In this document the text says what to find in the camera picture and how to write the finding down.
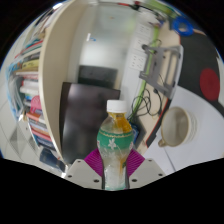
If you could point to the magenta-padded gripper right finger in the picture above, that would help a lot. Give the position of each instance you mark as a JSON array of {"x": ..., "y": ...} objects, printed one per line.
[{"x": 146, "y": 172}]

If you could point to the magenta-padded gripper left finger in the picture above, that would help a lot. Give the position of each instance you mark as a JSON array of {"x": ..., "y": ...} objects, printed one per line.
[{"x": 81, "y": 171}]

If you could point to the green-labelled clear drink bottle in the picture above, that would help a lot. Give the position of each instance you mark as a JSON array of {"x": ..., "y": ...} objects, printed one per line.
[{"x": 115, "y": 140}]

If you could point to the small blue box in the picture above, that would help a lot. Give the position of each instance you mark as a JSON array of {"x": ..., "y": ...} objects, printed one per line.
[{"x": 135, "y": 133}]

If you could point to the black computer monitor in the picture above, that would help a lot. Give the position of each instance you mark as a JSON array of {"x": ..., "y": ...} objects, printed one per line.
[{"x": 86, "y": 123}]

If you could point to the white ceramic cup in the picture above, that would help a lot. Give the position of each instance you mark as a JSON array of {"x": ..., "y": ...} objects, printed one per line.
[{"x": 176, "y": 128}]

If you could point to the blank white paper sheet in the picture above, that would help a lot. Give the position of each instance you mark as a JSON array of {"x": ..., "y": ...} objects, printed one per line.
[{"x": 203, "y": 143}]

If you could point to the white shelf unit with books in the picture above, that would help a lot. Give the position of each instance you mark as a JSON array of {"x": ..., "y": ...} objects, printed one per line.
[{"x": 50, "y": 83}]

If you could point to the flat round red coaster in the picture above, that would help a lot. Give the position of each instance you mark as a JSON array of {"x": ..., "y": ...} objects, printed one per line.
[{"x": 210, "y": 85}]

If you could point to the black desk mat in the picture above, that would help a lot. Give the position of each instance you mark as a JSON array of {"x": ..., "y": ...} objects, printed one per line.
[{"x": 196, "y": 53}]

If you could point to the white wall socket row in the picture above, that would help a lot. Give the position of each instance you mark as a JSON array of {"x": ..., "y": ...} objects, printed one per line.
[{"x": 138, "y": 61}]

